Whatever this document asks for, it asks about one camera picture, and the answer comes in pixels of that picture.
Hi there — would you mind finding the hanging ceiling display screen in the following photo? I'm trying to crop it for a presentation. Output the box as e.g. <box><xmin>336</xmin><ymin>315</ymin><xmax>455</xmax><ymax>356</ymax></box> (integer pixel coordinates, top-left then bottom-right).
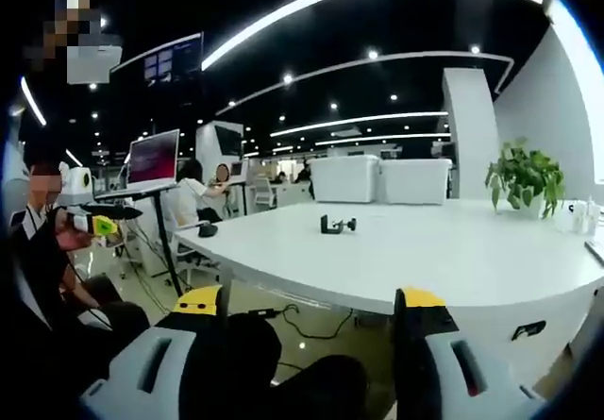
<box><xmin>143</xmin><ymin>31</ymin><xmax>205</xmax><ymax>87</ymax></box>

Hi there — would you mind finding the black-legged standing desk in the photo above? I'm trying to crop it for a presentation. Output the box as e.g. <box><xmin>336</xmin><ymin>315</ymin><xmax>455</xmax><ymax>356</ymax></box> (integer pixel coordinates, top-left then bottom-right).
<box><xmin>92</xmin><ymin>184</ymin><xmax>186</xmax><ymax>298</ymax></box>

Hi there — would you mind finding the black floor cable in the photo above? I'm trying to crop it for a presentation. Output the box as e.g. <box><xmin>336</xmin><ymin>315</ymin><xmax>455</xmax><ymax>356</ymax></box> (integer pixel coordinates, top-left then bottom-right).
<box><xmin>248</xmin><ymin>302</ymin><xmax>356</xmax><ymax>340</ymax></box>

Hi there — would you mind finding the person's dark torso clothing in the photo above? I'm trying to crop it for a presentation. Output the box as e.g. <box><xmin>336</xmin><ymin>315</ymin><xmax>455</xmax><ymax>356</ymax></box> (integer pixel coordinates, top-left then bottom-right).
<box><xmin>7</xmin><ymin>202</ymin><xmax>76</xmax><ymax>332</ymax></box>

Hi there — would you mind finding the open silver laptop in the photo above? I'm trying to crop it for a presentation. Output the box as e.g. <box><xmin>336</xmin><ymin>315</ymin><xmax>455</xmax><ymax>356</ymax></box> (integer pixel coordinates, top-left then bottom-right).
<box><xmin>123</xmin><ymin>128</ymin><xmax>182</xmax><ymax>193</ymax></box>

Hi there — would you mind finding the white ceiling projector box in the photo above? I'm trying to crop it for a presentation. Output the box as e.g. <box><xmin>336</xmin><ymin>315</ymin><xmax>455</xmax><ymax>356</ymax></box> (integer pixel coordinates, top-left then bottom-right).
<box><xmin>67</xmin><ymin>42</ymin><xmax>125</xmax><ymax>85</ymax></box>

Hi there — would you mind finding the white plastic storage box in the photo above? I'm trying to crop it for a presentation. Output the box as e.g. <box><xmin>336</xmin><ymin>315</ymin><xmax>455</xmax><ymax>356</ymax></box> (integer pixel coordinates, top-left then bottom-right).
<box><xmin>378</xmin><ymin>157</ymin><xmax>454</xmax><ymax>206</ymax></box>
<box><xmin>308</xmin><ymin>154</ymin><xmax>381</xmax><ymax>205</ymax></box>

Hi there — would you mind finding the green potted plant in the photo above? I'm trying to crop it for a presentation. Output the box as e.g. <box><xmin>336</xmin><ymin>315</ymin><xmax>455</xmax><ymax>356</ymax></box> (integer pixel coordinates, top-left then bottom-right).
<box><xmin>484</xmin><ymin>137</ymin><xmax>566</xmax><ymax>221</ymax></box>

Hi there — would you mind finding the person's left hand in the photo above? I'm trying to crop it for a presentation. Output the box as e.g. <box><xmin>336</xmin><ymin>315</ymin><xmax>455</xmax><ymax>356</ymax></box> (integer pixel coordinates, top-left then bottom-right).
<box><xmin>53</xmin><ymin>210</ymin><xmax>94</xmax><ymax>252</ymax></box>

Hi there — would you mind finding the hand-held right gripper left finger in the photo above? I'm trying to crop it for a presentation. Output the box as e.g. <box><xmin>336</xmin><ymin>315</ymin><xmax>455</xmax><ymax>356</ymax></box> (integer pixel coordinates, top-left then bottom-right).
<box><xmin>78</xmin><ymin>284</ymin><xmax>228</xmax><ymax>420</ymax></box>

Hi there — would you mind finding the white display kiosk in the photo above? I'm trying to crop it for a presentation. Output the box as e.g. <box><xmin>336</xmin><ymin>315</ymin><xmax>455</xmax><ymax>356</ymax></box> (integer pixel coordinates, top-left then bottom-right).
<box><xmin>194</xmin><ymin>119</ymin><xmax>247</xmax><ymax>172</ymax></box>

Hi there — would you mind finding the white office chair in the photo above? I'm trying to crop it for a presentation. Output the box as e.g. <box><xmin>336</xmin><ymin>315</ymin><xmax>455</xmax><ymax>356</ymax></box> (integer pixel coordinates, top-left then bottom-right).
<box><xmin>253</xmin><ymin>176</ymin><xmax>278</xmax><ymax>210</ymax></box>
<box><xmin>163</xmin><ymin>196</ymin><xmax>221</xmax><ymax>283</ymax></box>

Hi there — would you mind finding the white bottles cluster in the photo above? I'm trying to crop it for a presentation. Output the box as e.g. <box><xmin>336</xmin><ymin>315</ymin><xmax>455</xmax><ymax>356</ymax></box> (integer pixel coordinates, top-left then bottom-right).
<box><xmin>553</xmin><ymin>196</ymin><xmax>603</xmax><ymax>235</ymax></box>

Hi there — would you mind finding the flat black tablet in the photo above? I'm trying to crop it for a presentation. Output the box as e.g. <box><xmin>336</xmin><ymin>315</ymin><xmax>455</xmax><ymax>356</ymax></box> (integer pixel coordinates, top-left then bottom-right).
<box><xmin>583</xmin><ymin>239</ymin><xmax>604</xmax><ymax>266</ymax></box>

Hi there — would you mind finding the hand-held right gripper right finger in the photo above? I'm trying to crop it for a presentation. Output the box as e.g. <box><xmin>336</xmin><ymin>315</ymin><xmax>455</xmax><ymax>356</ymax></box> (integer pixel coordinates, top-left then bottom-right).
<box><xmin>393</xmin><ymin>286</ymin><xmax>545</xmax><ymax>420</ymax></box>

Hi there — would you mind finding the black clamp fixture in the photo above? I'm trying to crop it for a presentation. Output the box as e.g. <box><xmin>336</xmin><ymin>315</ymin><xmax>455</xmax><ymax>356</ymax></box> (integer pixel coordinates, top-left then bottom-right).
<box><xmin>320</xmin><ymin>213</ymin><xmax>358</xmax><ymax>236</ymax></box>

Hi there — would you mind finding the white desk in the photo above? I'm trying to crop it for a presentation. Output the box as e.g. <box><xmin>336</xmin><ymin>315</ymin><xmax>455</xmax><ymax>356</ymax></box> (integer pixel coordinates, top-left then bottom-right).
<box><xmin>173</xmin><ymin>196</ymin><xmax>604</xmax><ymax>393</ymax></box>

